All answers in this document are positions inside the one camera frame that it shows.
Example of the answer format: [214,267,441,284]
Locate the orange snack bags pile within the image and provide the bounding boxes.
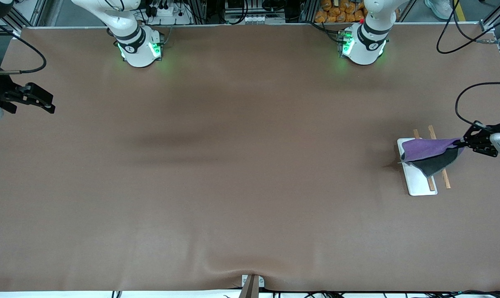
[315,0,368,24]

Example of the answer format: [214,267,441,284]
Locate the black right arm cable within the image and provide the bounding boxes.
[0,19,47,76]

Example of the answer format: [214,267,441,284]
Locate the light green shoe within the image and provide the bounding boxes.
[424,0,455,20]

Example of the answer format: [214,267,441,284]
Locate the brown table mat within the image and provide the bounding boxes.
[0,25,500,293]

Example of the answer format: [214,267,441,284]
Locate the white rack with wooden bars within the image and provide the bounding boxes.
[397,125,452,196]

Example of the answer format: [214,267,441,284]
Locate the white power strip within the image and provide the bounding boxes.
[148,0,193,25]

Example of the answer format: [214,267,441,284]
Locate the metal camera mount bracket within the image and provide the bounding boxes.
[238,274,265,298]

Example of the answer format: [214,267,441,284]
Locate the purple and grey towel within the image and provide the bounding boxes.
[400,138,465,178]

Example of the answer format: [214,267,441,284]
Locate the aluminium frame profile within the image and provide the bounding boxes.
[0,0,48,34]
[479,0,500,83]

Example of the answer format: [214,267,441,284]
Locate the black and white electronics box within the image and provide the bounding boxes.
[223,0,287,24]

